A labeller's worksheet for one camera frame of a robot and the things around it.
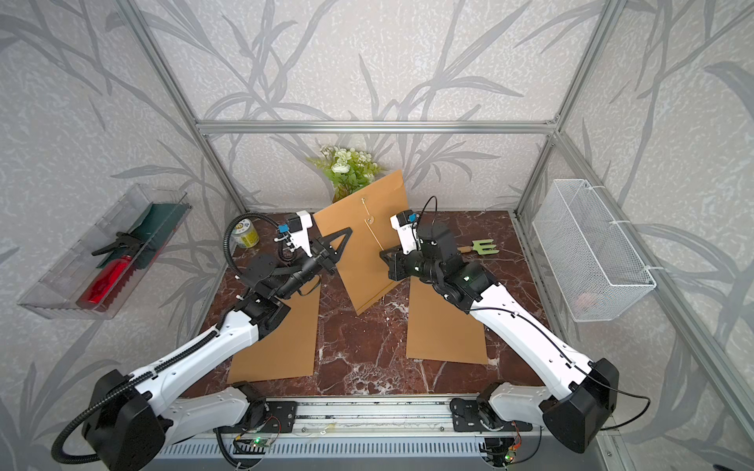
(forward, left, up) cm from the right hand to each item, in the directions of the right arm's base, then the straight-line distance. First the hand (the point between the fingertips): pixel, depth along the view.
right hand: (380, 252), depth 70 cm
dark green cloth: (+8, +59, +1) cm, 60 cm away
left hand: (-1, +6, +8) cm, 10 cm away
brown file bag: (-14, +27, -28) cm, 42 cm away
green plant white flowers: (+34, +12, -1) cm, 36 cm away
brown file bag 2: (-3, +5, -4) cm, 7 cm away
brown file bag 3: (-6, -17, -33) cm, 37 cm away
